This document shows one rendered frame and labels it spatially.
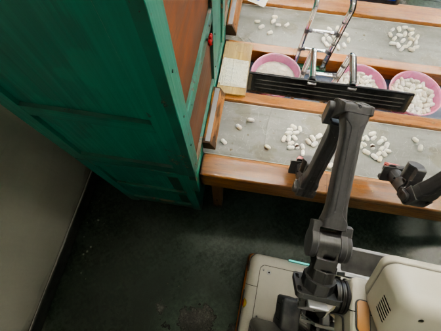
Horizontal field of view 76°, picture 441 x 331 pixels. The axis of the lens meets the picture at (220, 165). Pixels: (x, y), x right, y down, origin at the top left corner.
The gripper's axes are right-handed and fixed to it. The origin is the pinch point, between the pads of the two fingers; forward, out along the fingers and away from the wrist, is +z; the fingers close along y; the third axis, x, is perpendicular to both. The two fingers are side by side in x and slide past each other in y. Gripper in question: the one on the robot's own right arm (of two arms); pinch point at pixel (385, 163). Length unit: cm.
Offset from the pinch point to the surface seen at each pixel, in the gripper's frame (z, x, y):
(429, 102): 40, -20, -30
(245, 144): 11, 6, 61
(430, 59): 62, -38, -32
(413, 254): 37, 81, -66
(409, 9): 85, -60, -22
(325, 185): -2.2, 14.3, 22.3
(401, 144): 20.4, -2.0, -14.4
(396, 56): 61, -37, -14
